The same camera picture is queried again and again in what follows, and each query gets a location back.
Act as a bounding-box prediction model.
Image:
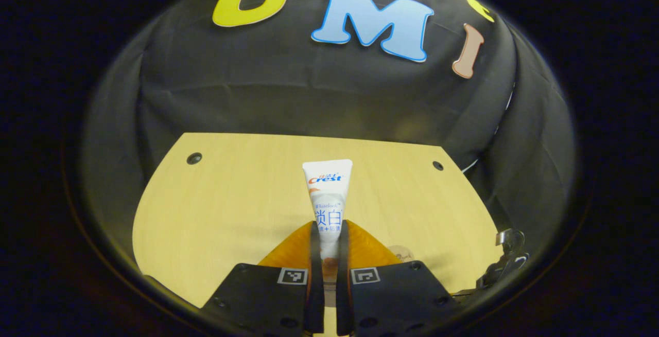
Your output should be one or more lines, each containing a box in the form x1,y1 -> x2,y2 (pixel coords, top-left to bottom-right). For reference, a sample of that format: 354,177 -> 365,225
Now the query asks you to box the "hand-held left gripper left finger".
201,220 -> 326,335

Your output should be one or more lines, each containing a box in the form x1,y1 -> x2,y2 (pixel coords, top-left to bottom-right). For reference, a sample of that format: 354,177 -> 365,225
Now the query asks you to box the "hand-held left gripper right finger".
336,220 -> 461,336

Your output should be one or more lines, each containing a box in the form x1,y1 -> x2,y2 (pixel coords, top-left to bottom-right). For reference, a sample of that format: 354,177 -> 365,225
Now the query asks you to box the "white toothpaste tube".
302,159 -> 354,278

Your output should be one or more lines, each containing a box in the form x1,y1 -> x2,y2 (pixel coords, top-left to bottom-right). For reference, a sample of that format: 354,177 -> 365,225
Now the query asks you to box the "wooden desktop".
132,132 -> 502,335

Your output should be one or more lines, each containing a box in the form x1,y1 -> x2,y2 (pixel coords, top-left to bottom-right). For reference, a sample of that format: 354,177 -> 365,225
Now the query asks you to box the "black backdrop cloth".
82,0 -> 577,281

